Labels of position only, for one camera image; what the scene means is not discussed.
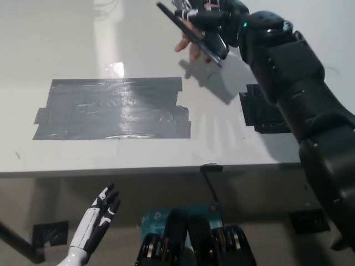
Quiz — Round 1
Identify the thin black cable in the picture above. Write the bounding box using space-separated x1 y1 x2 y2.
203 170 219 202

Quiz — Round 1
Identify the teal router box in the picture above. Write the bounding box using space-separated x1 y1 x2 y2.
140 203 225 247

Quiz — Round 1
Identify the black metal pole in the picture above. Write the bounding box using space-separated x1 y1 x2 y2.
0 219 47 264

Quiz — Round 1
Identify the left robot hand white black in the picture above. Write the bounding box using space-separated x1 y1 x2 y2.
68 182 121 252

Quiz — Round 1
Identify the grey duct tape patch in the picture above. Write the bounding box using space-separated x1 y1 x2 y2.
32 76 192 141

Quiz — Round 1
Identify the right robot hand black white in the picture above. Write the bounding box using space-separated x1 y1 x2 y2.
171 0 251 60

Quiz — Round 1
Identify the person's bare hand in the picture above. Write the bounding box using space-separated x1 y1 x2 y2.
174 32 211 63

